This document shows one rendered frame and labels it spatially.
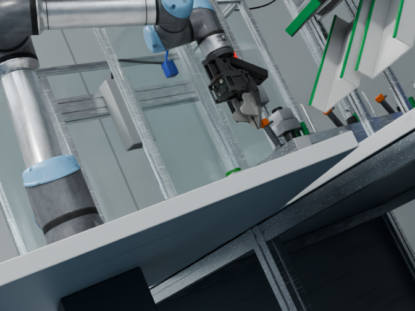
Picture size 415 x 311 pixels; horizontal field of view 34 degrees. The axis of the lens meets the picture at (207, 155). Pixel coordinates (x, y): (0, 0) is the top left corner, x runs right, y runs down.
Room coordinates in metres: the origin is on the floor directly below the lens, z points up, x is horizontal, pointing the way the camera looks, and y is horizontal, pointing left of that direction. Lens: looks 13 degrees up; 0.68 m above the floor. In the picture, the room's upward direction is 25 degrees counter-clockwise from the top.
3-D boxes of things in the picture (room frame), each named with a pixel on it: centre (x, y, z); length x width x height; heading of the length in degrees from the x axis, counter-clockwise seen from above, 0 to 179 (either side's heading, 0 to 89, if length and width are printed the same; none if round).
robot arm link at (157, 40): (1.57, -0.04, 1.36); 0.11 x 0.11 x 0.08; 18
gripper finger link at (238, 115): (1.63, -0.12, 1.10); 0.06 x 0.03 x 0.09; 131
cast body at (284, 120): (1.69, -0.22, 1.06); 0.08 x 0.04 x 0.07; 130
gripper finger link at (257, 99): (1.62, -0.16, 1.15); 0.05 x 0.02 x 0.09; 41
